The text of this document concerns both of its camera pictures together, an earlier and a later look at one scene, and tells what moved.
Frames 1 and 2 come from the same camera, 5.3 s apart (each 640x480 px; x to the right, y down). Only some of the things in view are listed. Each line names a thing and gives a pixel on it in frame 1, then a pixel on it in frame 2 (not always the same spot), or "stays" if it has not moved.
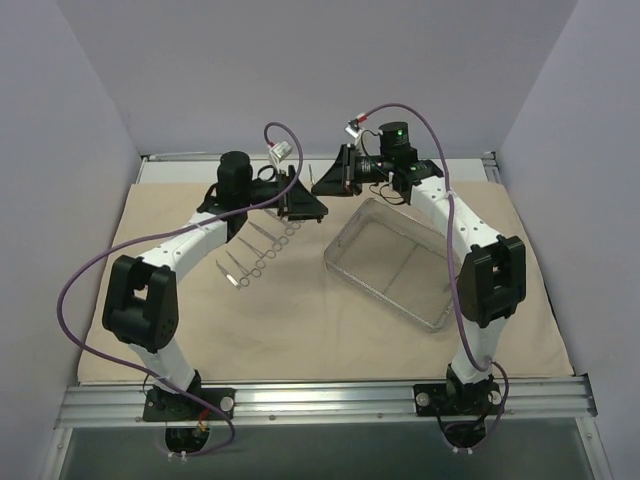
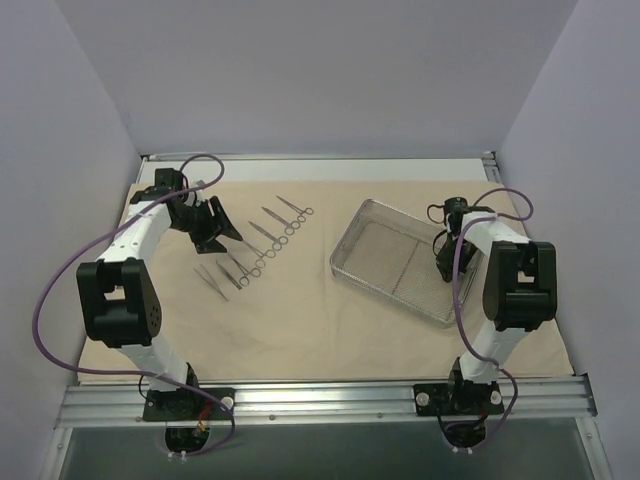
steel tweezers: x=229 y=277 stays
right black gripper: x=347 y=170 → x=447 y=261
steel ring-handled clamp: x=278 y=242 stays
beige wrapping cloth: x=275 y=304 stays
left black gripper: x=289 y=195 → x=208 y=226
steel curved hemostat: x=269 y=254 stays
